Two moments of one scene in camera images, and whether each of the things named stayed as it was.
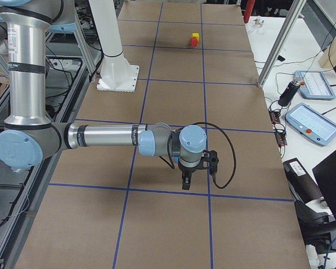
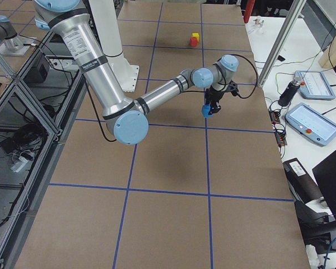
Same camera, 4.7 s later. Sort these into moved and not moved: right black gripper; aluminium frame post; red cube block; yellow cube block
Moved: right black gripper
Not moved: aluminium frame post; yellow cube block; red cube block
